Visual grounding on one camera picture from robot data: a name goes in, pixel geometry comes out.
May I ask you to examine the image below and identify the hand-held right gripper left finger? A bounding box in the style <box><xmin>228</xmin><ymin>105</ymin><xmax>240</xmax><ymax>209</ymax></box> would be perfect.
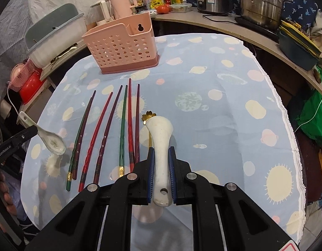
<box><xmin>25</xmin><ymin>147</ymin><xmax>155</xmax><ymax>251</ymax></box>

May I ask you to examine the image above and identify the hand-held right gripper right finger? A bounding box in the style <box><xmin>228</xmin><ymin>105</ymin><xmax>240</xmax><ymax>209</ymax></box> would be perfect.
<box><xmin>168</xmin><ymin>146</ymin><xmax>295</xmax><ymax>251</ymax></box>

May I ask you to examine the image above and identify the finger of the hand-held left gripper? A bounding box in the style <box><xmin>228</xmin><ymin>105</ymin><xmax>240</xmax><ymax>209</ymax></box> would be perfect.
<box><xmin>8</xmin><ymin>126</ymin><xmax>39</xmax><ymax>147</ymax></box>

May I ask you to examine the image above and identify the plain white ceramic spoon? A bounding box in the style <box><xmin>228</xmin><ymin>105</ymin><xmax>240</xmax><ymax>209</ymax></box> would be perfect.
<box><xmin>146</xmin><ymin>118</ymin><xmax>175</xmax><ymax>206</ymax></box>

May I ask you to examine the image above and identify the white floral ceramic spoon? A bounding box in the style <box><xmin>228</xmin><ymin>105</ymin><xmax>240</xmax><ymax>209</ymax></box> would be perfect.
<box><xmin>19</xmin><ymin>111</ymin><xmax>67</xmax><ymax>155</ymax></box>

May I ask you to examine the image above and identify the green chopstick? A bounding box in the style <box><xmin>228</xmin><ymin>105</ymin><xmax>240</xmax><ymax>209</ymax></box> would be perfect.
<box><xmin>66</xmin><ymin>97</ymin><xmax>95</xmax><ymax>192</ymax></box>
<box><xmin>118</xmin><ymin>84</ymin><xmax>128</xmax><ymax>178</ymax></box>

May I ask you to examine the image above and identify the gold flower-handled spoon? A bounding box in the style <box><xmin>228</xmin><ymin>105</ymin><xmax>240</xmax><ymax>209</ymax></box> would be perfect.
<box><xmin>142</xmin><ymin>111</ymin><xmax>157</xmax><ymax>148</ymax></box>

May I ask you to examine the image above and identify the pink perforated utensil holder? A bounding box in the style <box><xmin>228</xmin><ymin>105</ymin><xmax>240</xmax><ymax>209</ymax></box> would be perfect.
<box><xmin>82</xmin><ymin>13</ymin><xmax>159</xmax><ymax>75</ymax></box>

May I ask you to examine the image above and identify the person's left hand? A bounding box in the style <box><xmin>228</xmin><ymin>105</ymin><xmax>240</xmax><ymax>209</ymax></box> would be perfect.
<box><xmin>0</xmin><ymin>171</ymin><xmax>15</xmax><ymax>215</ymax></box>

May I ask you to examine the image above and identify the red plastic basin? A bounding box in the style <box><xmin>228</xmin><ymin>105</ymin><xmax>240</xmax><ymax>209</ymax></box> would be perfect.
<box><xmin>19</xmin><ymin>72</ymin><xmax>46</xmax><ymax>105</ymax></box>

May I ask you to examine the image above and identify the small pink basket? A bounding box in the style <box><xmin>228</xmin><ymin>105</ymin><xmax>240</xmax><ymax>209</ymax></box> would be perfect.
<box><xmin>10</xmin><ymin>64</ymin><xmax>37</xmax><ymax>92</ymax></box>

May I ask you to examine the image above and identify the grey wooden cabinet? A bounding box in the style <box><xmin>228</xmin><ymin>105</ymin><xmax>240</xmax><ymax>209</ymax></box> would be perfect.
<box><xmin>25</xmin><ymin>39</ymin><xmax>89</xmax><ymax>110</ymax></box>

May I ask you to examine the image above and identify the white dish drainer box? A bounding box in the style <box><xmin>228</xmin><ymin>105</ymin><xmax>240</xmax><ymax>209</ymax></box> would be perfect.
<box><xmin>25</xmin><ymin>3</ymin><xmax>88</xmax><ymax>70</ymax></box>

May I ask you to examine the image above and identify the white glass kettle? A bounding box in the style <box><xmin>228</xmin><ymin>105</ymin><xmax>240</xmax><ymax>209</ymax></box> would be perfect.
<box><xmin>90</xmin><ymin>0</ymin><xmax>112</xmax><ymax>25</ymax></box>

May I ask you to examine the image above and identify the green plastic bag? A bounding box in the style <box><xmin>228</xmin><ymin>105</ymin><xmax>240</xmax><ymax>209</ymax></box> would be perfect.
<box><xmin>297</xmin><ymin>65</ymin><xmax>322</xmax><ymax>147</ymax></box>

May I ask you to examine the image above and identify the wooden counter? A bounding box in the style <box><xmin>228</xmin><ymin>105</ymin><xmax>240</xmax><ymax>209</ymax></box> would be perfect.
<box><xmin>151</xmin><ymin>6</ymin><xmax>322</xmax><ymax>98</ymax></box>

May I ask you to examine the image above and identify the pink electric kettle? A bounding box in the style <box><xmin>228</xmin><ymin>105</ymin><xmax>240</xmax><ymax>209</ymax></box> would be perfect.
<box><xmin>109</xmin><ymin>0</ymin><xmax>137</xmax><ymax>19</ymax></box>

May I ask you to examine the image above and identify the clear food container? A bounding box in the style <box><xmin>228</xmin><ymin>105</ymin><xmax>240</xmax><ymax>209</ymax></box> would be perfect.
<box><xmin>169</xmin><ymin>3</ymin><xmax>192</xmax><ymax>13</ymax></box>

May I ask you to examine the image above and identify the black induction cooker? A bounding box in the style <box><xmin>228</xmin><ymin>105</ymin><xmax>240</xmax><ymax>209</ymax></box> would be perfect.
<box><xmin>234</xmin><ymin>16</ymin><xmax>280</xmax><ymax>42</ymax></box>

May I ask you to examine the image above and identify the yellow milk powder can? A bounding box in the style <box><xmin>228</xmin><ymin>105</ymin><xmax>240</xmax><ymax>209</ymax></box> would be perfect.
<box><xmin>143</xmin><ymin>0</ymin><xmax>163</xmax><ymax>9</ymax></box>

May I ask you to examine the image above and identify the stack of yellow teal bowls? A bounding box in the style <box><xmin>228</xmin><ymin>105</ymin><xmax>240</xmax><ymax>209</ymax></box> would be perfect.
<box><xmin>279</xmin><ymin>19</ymin><xmax>322</xmax><ymax>71</ymax></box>

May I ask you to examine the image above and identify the steel steamer pot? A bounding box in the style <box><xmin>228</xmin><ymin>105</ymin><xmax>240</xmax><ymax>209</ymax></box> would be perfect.
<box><xmin>236</xmin><ymin>0</ymin><xmax>292</xmax><ymax>32</ymax></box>

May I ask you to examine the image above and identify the white cable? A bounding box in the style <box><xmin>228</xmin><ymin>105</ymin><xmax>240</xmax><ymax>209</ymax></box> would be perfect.
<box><xmin>6</xmin><ymin>81</ymin><xmax>23</xmax><ymax>118</ymax></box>

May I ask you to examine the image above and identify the black power cable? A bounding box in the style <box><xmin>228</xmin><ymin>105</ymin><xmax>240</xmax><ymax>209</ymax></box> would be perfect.
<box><xmin>202</xmin><ymin>14</ymin><xmax>236</xmax><ymax>23</ymax></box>

